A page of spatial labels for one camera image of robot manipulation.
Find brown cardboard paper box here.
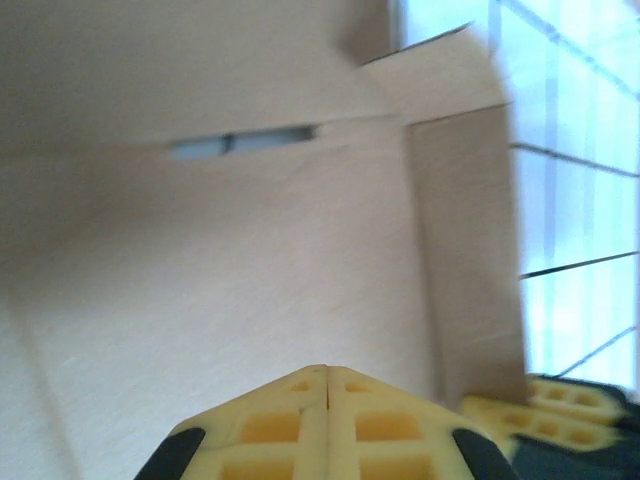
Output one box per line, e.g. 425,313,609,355
0,0,534,480

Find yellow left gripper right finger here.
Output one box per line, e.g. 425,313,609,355
326,365,522,480

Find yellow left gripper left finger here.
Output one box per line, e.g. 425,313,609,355
133,364,329,480

